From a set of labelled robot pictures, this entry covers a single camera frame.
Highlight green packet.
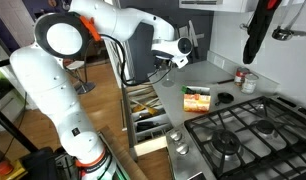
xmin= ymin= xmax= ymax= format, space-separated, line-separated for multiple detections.
xmin=181 ymin=85 xmax=198 ymax=95

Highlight stainless steel gas range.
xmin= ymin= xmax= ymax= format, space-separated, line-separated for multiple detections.
xmin=165 ymin=94 xmax=306 ymax=180

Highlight gas stove top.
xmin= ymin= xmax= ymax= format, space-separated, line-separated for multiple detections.
xmin=183 ymin=95 xmax=306 ymax=180

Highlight orange cardboard box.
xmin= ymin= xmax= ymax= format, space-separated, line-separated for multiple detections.
xmin=182 ymin=85 xmax=212 ymax=114

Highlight silver range knob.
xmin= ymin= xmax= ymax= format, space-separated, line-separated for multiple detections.
xmin=169 ymin=130 xmax=183 ymax=142
xmin=175 ymin=142 xmax=191 ymax=156

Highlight white label tomato can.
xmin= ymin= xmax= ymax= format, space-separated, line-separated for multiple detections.
xmin=240 ymin=72 xmax=260 ymax=95

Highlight steel ladle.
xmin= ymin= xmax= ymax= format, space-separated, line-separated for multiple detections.
xmin=271 ymin=0 xmax=306 ymax=42

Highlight white upper cabinet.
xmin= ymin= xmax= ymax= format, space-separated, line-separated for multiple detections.
xmin=178 ymin=0 xmax=261 ymax=14

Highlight black base box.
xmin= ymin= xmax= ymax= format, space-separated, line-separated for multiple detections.
xmin=19 ymin=148 xmax=61 ymax=180

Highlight orange cable clip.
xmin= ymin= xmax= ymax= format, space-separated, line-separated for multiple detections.
xmin=79 ymin=14 xmax=103 ymax=43

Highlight thin black utensil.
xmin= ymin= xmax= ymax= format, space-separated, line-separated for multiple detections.
xmin=216 ymin=78 xmax=236 ymax=85

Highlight broad cleaver knife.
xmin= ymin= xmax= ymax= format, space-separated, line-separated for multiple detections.
xmin=177 ymin=25 xmax=189 ymax=38

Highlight white stool chrome base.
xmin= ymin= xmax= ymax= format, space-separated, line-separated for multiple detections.
xmin=64 ymin=59 xmax=97 ymax=96

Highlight wooden platform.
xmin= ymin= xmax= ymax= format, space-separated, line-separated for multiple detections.
xmin=98 ymin=125 xmax=149 ymax=180

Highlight red label tin can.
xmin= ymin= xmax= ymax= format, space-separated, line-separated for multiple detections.
xmin=233 ymin=66 xmax=251 ymax=88

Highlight red emergency stop button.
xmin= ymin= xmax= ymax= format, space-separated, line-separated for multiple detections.
xmin=0 ymin=159 xmax=27 ymax=180

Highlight small black skillet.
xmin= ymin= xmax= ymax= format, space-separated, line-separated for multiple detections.
xmin=214 ymin=92 xmax=235 ymax=108

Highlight white cutlery tray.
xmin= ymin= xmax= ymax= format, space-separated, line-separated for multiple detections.
xmin=131 ymin=106 xmax=173 ymax=143

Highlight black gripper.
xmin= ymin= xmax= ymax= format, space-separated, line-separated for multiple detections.
xmin=153 ymin=49 xmax=181 ymax=68

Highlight black handled scissors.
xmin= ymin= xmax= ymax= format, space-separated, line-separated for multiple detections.
xmin=136 ymin=120 xmax=164 ymax=132

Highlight black oven mitt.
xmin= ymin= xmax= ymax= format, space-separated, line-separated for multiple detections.
xmin=242 ymin=0 xmax=285 ymax=65

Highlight steel cabinet handle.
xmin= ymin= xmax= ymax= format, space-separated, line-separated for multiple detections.
xmin=189 ymin=0 xmax=224 ymax=6

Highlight yellow smiley face spatula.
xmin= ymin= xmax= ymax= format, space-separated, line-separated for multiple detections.
xmin=142 ymin=104 xmax=160 ymax=117
xmin=131 ymin=99 xmax=149 ymax=114

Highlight black spiral wrapped cable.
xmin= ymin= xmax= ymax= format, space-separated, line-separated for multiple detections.
xmin=82 ymin=33 xmax=174 ymax=88

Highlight black stand pole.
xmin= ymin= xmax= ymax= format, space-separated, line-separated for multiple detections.
xmin=0 ymin=104 xmax=39 ymax=154

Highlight wooden kitchen drawer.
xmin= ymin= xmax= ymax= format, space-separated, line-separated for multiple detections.
xmin=120 ymin=81 xmax=172 ymax=162

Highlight white wall outlet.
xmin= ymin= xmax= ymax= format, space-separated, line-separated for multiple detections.
xmin=212 ymin=54 xmax=226 ymax=70

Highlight round gas burner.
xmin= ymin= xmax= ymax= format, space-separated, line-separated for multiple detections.
xmin=211 ymin=129 xmax=243 ymax=157
xmin=255 ymin=119 xmax=277 ymax=136

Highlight long kitchen knife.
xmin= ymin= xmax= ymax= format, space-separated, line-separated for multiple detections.
xmin=187 ymin=19 xmax=195 ymax=38

